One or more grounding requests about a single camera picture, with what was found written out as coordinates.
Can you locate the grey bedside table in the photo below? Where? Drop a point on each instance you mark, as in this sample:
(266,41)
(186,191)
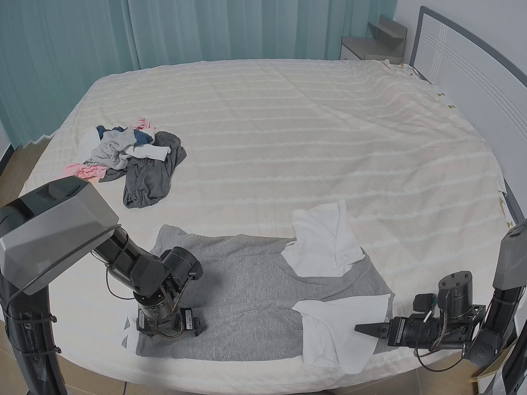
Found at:
(362,47)

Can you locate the white low cabinet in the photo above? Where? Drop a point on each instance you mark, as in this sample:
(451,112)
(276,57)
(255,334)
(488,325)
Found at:
(492,379)

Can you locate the pink garment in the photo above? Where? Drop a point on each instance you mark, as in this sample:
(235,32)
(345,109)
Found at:
(88,172)

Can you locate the blue-green curtain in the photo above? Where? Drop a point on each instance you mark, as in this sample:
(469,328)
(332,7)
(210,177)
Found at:
(255,15)
(61,47)

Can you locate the dark grey garment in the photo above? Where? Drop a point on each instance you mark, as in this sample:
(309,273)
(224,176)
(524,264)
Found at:
(148,179)

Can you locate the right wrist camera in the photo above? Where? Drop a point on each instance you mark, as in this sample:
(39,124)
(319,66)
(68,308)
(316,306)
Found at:
(424,303)

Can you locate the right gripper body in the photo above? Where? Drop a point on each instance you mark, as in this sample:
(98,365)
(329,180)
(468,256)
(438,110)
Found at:
(411,331)

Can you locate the pale grey white garment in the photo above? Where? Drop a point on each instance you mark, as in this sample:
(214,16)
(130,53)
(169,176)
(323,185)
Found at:
(113,144)

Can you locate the grey white-sleeved top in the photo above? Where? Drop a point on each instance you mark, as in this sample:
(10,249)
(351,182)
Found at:
(247,282)

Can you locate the bed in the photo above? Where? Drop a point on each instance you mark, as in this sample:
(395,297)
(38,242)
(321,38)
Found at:
(308,138)

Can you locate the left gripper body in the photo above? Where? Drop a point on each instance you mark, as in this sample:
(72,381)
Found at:
(164,319)

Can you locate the dark blue garment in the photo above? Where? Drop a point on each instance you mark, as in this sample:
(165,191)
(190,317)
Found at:
(142,137)

